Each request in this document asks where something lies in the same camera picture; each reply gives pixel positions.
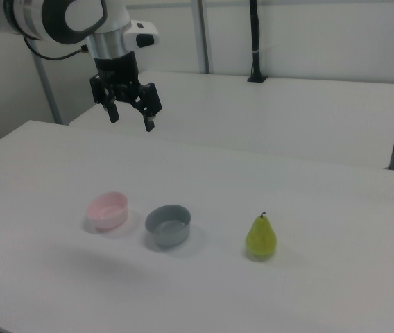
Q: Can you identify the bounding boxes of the slanted metal frame post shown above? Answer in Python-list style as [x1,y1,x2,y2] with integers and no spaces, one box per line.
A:
[32,57,62,125]

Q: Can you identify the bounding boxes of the white side table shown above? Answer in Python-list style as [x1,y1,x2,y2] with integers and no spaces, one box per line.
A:
[68,71,394,170]

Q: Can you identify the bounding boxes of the upright metal frame post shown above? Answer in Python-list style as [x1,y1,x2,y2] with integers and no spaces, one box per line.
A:
[191,0,215,74]

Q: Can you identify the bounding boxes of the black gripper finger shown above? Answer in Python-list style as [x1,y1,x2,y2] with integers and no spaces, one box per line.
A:
[130,82,163,132]
[89,71,121,124]

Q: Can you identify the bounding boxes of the black pole with clamp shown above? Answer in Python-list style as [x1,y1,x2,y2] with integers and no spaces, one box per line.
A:
[247,0,268,83]

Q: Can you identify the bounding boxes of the pink plastic bowl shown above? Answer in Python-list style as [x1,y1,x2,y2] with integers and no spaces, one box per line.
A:
[85,191,129,232]

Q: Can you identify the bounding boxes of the green pear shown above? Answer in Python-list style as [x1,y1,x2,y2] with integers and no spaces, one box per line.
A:
[245,211,277,259]

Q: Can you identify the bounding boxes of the grey plastic bowl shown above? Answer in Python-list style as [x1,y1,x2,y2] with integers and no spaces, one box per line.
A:
[144,204,192,248]

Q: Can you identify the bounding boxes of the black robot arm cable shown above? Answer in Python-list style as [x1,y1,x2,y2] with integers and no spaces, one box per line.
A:
[22,35,91,61]

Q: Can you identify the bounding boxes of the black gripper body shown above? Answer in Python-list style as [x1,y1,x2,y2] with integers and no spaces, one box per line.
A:
[93,51,143,104]

